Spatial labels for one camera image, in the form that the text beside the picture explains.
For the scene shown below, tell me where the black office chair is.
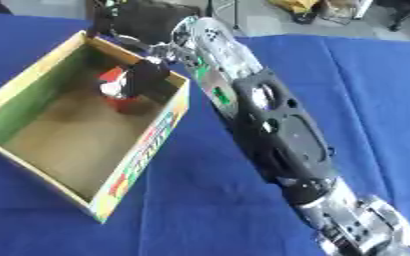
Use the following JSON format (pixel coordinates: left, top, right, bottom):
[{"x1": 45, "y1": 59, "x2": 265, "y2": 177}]
[{"x1": 374, "y1": 0, "x2": 410, "y2": 33}]

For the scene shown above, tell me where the yellow bag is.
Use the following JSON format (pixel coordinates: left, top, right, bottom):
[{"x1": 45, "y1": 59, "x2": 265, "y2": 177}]
[{"x1": 268, "y1": 0, "x2": 323, "y2": 24}]

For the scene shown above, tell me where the black tripod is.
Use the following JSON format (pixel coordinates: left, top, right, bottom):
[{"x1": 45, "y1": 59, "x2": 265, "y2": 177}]
[{"x1": 203, "y1": 0, "x2": 244, "y2": 31}]

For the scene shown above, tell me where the black bag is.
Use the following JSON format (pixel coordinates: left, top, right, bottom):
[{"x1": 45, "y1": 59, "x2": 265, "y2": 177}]
[{"x1": 86, "y1": 0, "x2": 204, "y2": 47}]

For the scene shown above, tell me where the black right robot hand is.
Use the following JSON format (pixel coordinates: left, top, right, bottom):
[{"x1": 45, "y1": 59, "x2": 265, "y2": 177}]
[{"x1": 121, "y1": 58, "x2": 174, "y2": 101}]

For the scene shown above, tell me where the red and white toy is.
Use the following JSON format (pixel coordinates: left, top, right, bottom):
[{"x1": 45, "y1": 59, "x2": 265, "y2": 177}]
[{"x1": 98, "y1": 65, "x2": 144, "y2": 114}]

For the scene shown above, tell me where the cardboard box with green inside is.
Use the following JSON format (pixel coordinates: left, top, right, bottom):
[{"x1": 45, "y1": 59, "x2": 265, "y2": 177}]
[{"x1": 0, "y1": 29, "x2": 193, "y2": 225}]

